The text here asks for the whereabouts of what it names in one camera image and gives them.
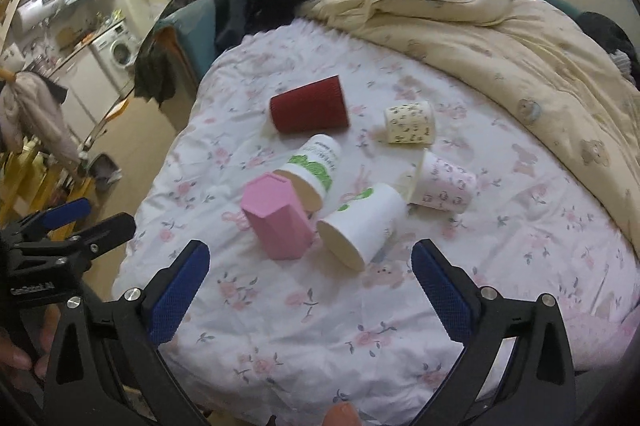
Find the beige jacket on rack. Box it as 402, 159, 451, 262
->
1, 68, 80, 169

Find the white paper cup green logo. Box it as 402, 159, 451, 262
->
317, 183, 407, 272

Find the teal armchair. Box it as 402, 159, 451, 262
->
153, 0, 218, 133

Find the white microwave oven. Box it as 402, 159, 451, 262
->
15, 0, 62, 32

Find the person's left hand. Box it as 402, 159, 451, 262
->
1, 305, 61, 380

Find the floral white bed sheet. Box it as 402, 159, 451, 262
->
112, 19, 639, 425

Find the dark red cup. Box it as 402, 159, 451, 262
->
269, 76, 350, 134

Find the white washing machine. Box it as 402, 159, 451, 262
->
90, 20, 140, 97

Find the cream bear-print duvet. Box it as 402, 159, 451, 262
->
300, 0, 639, 246

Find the cream patterned paper cup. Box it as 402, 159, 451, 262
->
384, 100, 436, 145

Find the white cup green print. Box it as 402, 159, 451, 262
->
274, 134, 342, 213

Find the pink hexagonal cup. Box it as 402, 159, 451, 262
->
240, 173, 314, 260

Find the white pink-patterned paper cup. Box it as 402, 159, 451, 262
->
407, 149, 477, 213

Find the yellow wooden chair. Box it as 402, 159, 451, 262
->
1, 139, 96, 227

